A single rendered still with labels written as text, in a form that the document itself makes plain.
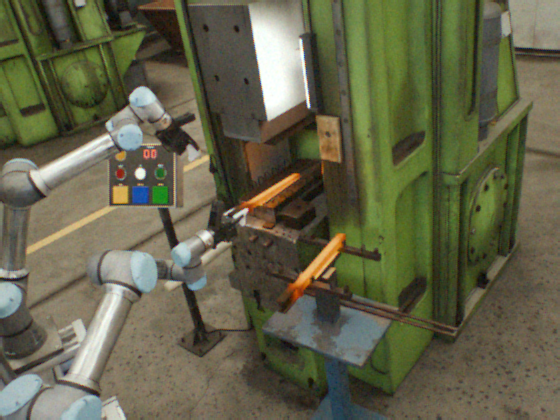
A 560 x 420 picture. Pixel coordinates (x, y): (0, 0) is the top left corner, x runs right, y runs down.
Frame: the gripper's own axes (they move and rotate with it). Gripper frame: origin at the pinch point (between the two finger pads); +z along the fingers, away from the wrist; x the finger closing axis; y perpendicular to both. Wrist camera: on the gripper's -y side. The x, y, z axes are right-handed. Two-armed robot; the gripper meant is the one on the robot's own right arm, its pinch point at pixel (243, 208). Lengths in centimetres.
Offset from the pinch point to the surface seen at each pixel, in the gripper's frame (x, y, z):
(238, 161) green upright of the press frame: -23.4, -5.9, 23.0
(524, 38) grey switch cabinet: -67, 69, 544
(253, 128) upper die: 4.8, -31.0, 8.1
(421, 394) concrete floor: 58, 102, 33
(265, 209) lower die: 3.0, 4.4, 8.9
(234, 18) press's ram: 6, -70, 7
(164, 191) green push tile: -42.1, -0.7, -5.9
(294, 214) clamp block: 17.1, 3.7, 10.2
